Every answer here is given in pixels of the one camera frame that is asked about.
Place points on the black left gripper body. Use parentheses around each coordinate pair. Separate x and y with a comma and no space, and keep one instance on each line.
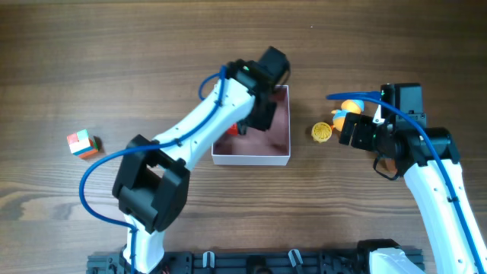
(259,115)

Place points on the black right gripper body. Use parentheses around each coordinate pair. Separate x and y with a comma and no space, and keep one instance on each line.
(360,132)

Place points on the yellow duck toy blue hat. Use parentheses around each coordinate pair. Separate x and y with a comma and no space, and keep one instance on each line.
(348,106)

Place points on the red toy truck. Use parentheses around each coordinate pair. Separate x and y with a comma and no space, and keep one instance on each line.
(233,130)

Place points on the multicoloured puzzle cube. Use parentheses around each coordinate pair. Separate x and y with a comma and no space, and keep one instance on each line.
(82,144)

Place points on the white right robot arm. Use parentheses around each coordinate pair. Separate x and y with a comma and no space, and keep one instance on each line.
(429,162)

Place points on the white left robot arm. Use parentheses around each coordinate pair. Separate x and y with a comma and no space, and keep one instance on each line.
(152,182)

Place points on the brown plush capybara toy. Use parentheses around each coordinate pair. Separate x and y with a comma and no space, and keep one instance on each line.
(390,165)

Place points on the white cardboard box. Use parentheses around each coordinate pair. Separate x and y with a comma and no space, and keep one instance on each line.
(258,148)

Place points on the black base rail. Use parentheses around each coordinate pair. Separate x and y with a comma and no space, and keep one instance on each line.
(324,261)

